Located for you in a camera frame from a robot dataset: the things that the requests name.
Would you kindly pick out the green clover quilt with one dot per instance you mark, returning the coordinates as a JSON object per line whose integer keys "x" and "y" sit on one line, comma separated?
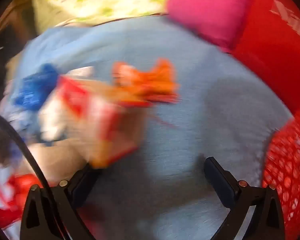
{"x": 51, "y": 13}

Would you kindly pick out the orange wrapper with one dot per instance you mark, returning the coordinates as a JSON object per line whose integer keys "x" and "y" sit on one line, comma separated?
{"x": 159, "y": 84}

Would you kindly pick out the blue plastic bag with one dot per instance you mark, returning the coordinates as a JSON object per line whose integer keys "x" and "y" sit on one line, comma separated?
{"x": 36, "y": 88}

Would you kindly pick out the red white medicine box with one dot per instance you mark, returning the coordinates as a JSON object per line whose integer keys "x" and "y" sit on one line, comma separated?
{"x": 102, "y": 121}

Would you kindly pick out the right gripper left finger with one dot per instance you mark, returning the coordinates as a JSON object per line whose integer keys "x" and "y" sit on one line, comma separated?
{"x": 41, "y": 220}

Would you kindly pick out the pink pillow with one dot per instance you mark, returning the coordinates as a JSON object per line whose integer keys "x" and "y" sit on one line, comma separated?
{"x": 217, "y": 21}

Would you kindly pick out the red plastic mesh basket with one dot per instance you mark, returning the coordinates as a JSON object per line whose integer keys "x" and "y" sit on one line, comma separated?
{"x": 282, "y": 170}

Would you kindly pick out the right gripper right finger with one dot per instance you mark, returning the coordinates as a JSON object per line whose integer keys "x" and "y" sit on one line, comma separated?
{"x": 267, "y": 221}

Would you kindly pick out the red Nilrich paper bag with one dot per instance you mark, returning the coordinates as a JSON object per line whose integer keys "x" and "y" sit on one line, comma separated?
{"x": 270, "y": 47}

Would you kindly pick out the long white medicine box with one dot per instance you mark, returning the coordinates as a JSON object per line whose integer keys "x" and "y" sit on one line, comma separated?
{"x": 82, "y": 73}

